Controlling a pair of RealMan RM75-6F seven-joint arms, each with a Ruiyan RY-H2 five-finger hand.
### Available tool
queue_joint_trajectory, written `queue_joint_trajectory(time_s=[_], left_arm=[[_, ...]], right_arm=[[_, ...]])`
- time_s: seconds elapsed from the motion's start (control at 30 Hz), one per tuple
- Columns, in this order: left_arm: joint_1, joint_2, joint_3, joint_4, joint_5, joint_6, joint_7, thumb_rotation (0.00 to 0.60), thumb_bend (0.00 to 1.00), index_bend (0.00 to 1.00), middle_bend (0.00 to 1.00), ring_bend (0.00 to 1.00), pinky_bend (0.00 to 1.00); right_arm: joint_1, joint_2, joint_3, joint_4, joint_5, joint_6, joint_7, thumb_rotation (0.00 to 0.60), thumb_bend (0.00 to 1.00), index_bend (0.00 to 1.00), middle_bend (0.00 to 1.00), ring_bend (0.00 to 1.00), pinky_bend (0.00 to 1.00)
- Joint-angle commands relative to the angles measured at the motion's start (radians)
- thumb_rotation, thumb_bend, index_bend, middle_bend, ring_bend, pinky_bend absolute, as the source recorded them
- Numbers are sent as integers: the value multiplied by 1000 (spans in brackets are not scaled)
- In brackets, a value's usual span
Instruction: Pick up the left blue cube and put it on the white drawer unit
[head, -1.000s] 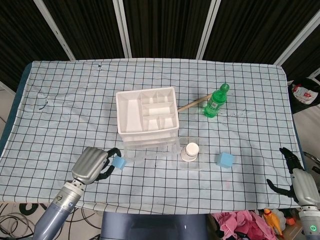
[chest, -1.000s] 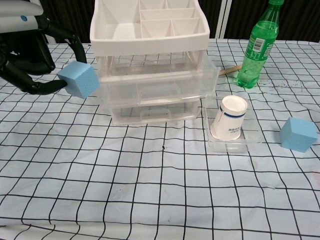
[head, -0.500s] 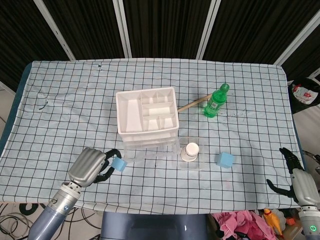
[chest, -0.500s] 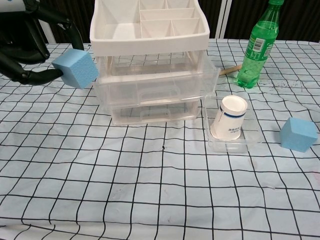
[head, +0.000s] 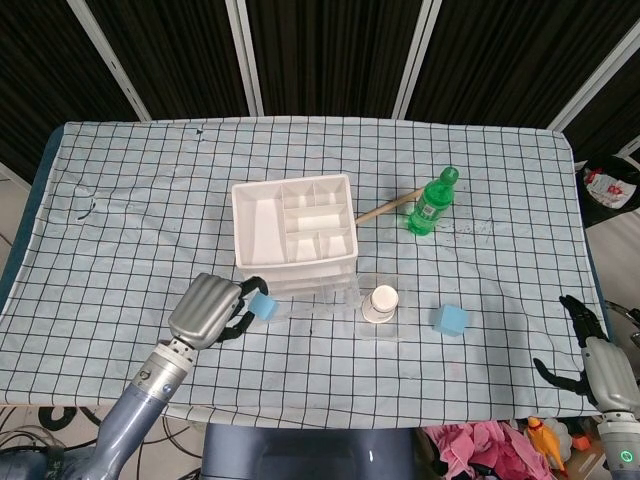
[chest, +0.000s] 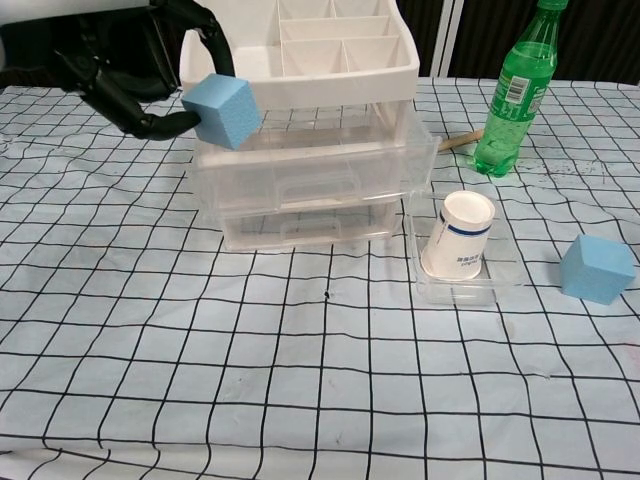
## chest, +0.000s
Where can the clear plastic drawer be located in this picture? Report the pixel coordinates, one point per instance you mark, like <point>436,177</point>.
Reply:
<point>240,180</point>
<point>310,232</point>

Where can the large blue foam cube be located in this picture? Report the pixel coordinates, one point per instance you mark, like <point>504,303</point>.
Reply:
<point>595,270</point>

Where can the white paper cup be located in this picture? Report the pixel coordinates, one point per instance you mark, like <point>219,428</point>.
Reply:
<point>457,240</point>

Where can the clear plastic tray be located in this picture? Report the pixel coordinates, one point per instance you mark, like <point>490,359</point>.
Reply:
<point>505,265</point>

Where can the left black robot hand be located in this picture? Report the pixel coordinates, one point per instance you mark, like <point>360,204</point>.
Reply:
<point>110,65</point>

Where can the wooden stick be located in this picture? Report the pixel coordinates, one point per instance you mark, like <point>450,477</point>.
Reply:
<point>460,139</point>

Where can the green plastic bottle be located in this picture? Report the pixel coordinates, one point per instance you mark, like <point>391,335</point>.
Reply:
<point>515,100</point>

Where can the black pleated curtain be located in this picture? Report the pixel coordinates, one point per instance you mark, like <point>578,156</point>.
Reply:
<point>600,40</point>

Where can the white screen frame post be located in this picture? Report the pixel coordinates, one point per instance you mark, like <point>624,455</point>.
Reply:
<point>436,35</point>

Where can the small blue foam cube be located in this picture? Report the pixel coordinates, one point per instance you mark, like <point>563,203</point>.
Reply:
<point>225,110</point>

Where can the white drawer organizer frame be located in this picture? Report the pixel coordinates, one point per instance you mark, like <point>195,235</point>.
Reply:
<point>325,87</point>

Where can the checkered tablecloth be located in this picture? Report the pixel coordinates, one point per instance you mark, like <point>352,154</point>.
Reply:
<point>300,375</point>

